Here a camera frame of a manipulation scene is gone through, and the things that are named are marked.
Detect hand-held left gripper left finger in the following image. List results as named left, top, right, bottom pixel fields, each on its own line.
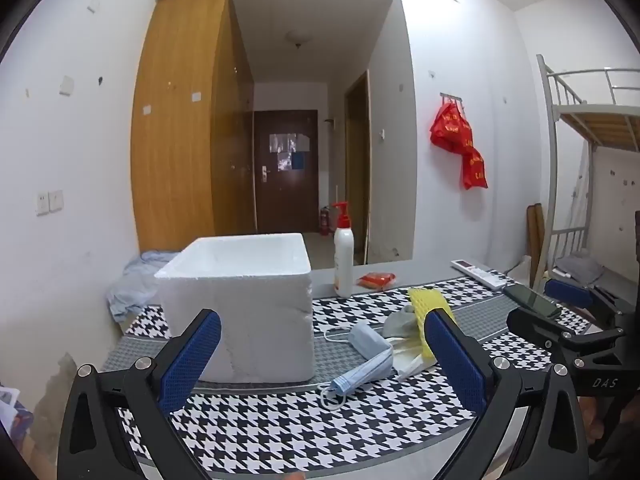
left=57, top=308, right=222, bottom=480

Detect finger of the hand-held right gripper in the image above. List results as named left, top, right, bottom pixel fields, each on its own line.
left=544, top=278, right=640, bottom=331
left=506, top=305, right=628, bottom=361

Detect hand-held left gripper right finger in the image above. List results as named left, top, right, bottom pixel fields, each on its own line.
left=424, top=307, right=590, bottom=480

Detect white soft foam piece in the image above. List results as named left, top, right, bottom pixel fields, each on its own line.
left=387, top=335, right=438, bottom=380

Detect yellow mesh sponge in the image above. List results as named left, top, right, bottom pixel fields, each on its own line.
left=407, top=287, right=453, bottom=361

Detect grey cloth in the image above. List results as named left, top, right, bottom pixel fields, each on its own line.
left=382, top=305, right=418, bottom=338

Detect white foam box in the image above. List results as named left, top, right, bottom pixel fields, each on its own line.
left=154, top=232, right=314, bottom=385

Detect blue face mask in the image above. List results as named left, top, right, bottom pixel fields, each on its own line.
left=324, top=321, right=393, bottom=361
left=320, top=347, right=396, bottom=408

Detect person's right hand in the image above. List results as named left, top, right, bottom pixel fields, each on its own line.
left=580, top=396, right=606, bottom=460

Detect black phone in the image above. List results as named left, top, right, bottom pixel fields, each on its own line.
left=502, top=283, right=562, bottom=318

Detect grey bedding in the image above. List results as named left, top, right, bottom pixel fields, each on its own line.
left=552, top=255, right=608, bottom=286

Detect wooden planks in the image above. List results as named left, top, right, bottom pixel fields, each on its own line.
left=526, top=203, right=547, bottom=286

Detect white remote control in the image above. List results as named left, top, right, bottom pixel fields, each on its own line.
left=450, top=258, right=513, bottom=290

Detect light blue cloth bundle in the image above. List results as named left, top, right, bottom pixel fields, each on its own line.
left=106, top=250, right=183, bottom=323

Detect red snack packet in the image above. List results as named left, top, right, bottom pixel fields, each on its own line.
left=356, top=272, right=397, bottom=292

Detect houndstooth table cloth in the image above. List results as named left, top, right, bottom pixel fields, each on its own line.
left=102, top=259, right=608, bottom=476

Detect metal bunk bed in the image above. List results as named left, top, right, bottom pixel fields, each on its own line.
left=536, top=54, right=640, bottom=281

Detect white lotion bottle red pump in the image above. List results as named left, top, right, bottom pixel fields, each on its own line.
left=331, top=201, right=356, bottom=299

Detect printed papers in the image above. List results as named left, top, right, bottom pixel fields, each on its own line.
left=0, top=385, right=33, bottom=441

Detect dark brown door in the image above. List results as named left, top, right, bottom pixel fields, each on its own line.
left=252, top=109, right=320, bottom=235

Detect red plastic bags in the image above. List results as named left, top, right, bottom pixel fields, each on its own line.
left=430, top=100, right=489, bottom=191

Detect wooden wardrobe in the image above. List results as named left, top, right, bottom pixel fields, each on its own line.
left=130, top=0, right=256, bottom=253

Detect paper notices on door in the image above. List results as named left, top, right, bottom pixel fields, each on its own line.
left=270, top=132, right=313, bottom=171

